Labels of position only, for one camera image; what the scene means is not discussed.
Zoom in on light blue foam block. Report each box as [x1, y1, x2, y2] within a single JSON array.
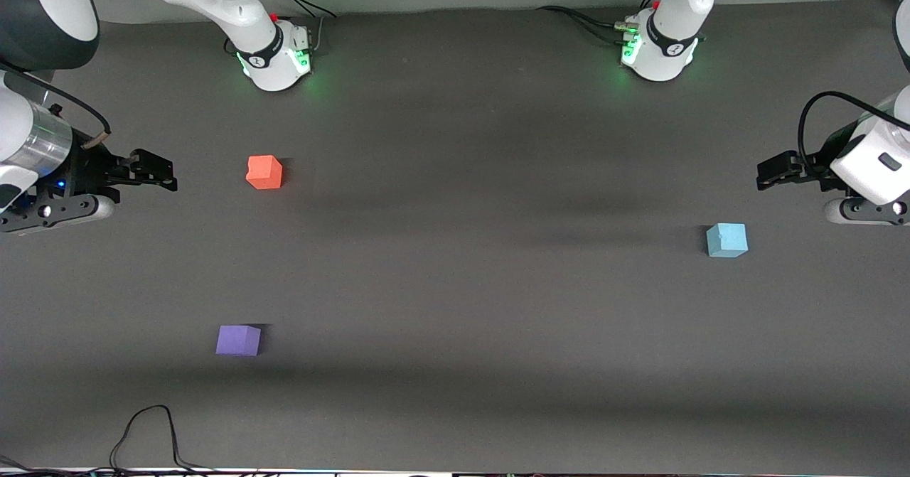
[[706, 223, 749, 259]]

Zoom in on orange foam block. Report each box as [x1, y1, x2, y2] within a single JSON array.
[[246, 155, 284, 191]]

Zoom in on purple foam block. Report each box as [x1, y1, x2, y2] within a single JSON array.
[[215, 325, 262, 357]]

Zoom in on dark grey table mat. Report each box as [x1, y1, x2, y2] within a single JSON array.
[[0, 0, 910, 475]]

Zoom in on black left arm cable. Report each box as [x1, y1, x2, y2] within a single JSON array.
[[797, 91, 910, 179]]

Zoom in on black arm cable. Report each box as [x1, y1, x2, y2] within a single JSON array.
[[0, 65, 112, 151], [797, 91, 910, 179]]

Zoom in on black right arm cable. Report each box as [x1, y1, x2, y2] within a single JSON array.
[[0, 65, 112, 151]]

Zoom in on black right base cables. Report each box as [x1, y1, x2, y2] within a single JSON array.
[[269, 0, 337, 55]]

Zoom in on black base cables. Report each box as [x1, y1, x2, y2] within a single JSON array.
[[537, 0, 665, 45], [269, 0, 337, 55]]

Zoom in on black left base cables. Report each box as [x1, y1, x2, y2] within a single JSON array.
[[537, 0, 665, 45]]

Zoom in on thin black looped table cable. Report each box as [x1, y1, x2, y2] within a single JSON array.
[[110, 404, 214, 474]]

